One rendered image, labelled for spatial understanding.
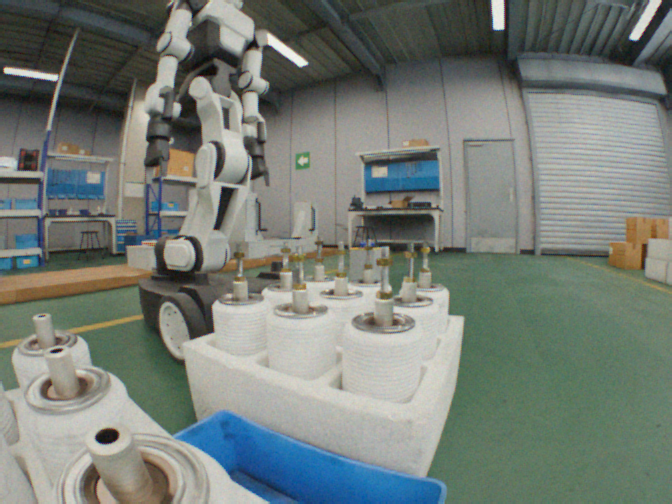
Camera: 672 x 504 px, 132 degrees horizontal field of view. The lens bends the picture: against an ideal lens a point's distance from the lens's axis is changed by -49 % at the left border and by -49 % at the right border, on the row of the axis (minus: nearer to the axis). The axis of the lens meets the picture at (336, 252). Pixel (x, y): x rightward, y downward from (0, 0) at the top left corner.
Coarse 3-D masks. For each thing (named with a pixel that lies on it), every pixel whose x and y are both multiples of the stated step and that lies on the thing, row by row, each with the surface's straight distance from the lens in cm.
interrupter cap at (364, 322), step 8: (368, 312) 38; (352, 320) 34; (360, 320) 34; (368, 320) 35; (400, 320) 35; (408, 320) 35; (360, 328) 32; (368, 328) 32; (376, 328) 32; (384, 328) 32; (392, 328) 32; (400, 328) 32; (408, 328) 32
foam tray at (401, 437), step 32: (448, 320) 63; (192, 352) 49; (224, 352) 46; (448, 352) 45; (192, 384) 53; (224, 384) 45; (256, 384) 39; (288, 384) 36; (320, 384) 36; (448, 384) 47; (256, 416) 42; (288, 416) 38; (320, 416) 34; (352, 416) 32; (384, 416) 30; (416, 416) 30; (320, 448) 38; (352, 448) 35; (384, 448) 33; (416, 448) 32
